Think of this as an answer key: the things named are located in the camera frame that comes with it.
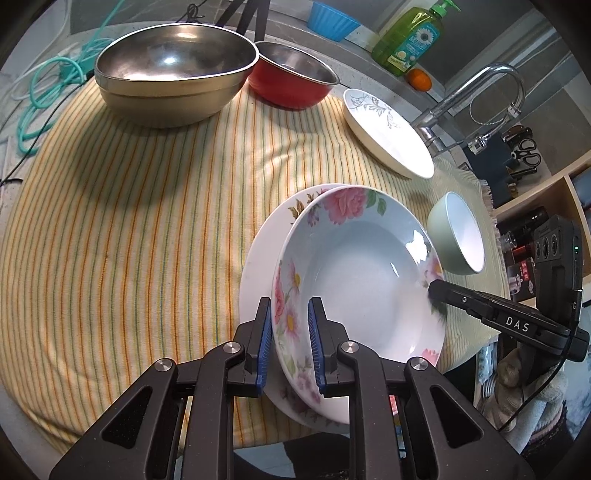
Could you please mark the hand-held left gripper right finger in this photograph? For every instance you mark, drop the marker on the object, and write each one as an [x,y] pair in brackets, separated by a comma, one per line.
[317,346]

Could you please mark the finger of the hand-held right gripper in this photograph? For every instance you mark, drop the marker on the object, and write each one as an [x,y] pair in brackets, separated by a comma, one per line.
[466,302]

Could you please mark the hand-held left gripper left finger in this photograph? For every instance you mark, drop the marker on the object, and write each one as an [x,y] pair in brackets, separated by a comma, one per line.
[263,344]

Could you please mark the small pale green bowl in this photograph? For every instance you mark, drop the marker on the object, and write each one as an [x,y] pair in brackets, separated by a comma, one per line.
[443,235]

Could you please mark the white plate floral rim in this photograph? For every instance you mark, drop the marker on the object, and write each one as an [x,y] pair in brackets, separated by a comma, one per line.
[261,267]

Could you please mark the pink floral deep plate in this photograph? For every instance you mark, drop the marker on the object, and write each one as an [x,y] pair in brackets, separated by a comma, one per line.
[369,277]

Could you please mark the white plate grey leaf print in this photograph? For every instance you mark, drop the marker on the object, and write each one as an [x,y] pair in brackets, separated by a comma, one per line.
[392,138]

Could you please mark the dark bottle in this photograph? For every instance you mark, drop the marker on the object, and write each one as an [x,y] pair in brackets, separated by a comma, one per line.
[524,221]

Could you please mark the wooden shelf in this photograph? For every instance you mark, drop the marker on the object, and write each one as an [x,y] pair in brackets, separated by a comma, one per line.
[554,177]

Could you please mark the bundled grey cloth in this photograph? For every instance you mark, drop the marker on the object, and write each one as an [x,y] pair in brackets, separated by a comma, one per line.
[531,397]

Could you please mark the dark knife block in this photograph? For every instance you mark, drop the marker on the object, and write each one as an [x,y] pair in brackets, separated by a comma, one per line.
[491,161]

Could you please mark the striped yellow cloth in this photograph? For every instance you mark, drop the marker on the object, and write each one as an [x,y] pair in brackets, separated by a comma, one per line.
[138,207]

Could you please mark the chrome kitchen faucet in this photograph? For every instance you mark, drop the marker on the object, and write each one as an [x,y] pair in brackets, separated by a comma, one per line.
[443,110]

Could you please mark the orange fruit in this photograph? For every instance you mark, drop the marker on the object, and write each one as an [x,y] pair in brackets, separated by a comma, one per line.
[419,79]

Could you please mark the large steel bowl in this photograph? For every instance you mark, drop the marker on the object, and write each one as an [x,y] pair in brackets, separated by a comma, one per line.
[161,110]
[175,55]

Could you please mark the red bowl steel inside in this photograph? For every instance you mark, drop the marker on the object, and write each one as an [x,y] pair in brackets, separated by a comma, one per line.
[286,87]

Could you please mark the green dish soap bottle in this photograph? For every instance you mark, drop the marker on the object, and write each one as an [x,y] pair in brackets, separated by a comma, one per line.
[406,41]

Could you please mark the blue ribbed cup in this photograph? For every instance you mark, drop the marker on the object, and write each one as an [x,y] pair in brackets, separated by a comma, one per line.
[330,23]

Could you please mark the black tripod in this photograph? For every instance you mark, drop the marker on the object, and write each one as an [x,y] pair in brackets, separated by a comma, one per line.
[258,23]

